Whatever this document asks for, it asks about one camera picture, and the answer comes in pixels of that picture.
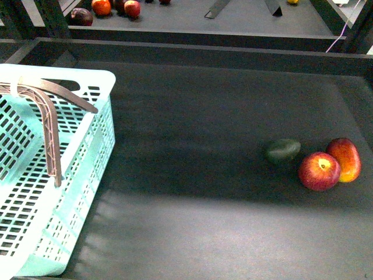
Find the brown left gripper finger lattice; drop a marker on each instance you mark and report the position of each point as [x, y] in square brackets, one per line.
[49, 122]

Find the brown left gripper finger curved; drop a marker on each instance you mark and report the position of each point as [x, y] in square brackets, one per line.
[57, 90]

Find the light blue plastic basket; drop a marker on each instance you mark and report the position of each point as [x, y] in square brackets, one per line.
[41, 223]

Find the red apple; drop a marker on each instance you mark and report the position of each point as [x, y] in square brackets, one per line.
[319, 171]
[132, 9]

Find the red apple on shelf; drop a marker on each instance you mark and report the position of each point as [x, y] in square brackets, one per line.
[132, 9]

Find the dark purple fruit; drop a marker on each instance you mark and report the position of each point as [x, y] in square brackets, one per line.
[81, 17]

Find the black rear display tray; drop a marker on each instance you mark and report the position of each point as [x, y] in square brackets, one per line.
[306, 26]

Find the black display tray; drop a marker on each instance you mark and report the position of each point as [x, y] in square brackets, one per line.
[306, 26]
[187, 193]

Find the orange fruit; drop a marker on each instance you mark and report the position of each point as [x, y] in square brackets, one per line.
[101, 7]

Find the dark red fruit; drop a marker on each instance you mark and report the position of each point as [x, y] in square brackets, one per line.
[119, 6]

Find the black front display tray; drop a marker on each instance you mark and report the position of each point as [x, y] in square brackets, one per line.
[187, 193]

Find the green avocado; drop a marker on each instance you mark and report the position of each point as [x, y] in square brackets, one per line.
[282, 150]

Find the black triangular divider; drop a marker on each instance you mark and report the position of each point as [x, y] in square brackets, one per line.
[274, 8]

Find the red yellow mango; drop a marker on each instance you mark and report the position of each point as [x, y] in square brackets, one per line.
[348, 157]

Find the black perforated rack post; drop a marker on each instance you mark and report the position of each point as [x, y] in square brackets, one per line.
[359, 37]

